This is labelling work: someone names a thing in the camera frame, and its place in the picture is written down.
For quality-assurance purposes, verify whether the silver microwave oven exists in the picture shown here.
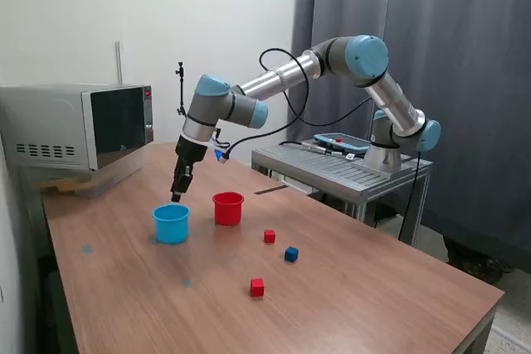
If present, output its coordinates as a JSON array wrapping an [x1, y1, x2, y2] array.
[[0, 83, 155, 172]]

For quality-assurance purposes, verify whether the teal teach pendant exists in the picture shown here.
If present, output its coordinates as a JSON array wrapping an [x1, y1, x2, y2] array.
[[314, 132, 370, 154]]

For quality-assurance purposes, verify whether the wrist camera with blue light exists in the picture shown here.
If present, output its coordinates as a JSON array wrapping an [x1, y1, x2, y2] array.
[[209, 138, 233, 164]]

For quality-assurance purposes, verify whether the aluminium robot cart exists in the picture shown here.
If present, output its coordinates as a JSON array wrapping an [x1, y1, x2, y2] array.
[[251, 136, 433, 247]]

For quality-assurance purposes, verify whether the pendant cable with grey plug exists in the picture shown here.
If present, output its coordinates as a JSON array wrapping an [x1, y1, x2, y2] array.
[[278, 140, 333, 154]]

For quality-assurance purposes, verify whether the black power cable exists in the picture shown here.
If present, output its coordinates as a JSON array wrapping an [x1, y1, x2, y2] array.
[[397, 150, 420, 243]]

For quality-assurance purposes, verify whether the dark grey curtain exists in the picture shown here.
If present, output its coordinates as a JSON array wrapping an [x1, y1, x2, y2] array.
[[288, 0, 531, 272]]

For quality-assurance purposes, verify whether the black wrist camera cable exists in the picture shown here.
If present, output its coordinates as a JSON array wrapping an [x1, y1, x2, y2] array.
[[222, 47, 374, 162]]

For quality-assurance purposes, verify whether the blue plastic cup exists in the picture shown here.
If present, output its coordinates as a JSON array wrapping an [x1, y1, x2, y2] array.
[[152, 203, 192, 245]]

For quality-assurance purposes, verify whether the red plastic cup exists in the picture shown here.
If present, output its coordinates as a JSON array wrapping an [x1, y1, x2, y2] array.
[[212, 192, 246, 226]]

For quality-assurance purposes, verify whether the dark shoe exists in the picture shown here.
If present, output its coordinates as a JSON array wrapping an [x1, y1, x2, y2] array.
[[468, 255, 514, 285]]

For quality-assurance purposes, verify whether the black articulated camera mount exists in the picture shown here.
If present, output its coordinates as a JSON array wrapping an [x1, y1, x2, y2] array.
[[173, 61, 188, 117]]

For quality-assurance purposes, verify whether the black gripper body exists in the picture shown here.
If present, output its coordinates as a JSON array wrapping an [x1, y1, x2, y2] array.
[[173, 134, 207, 167]]

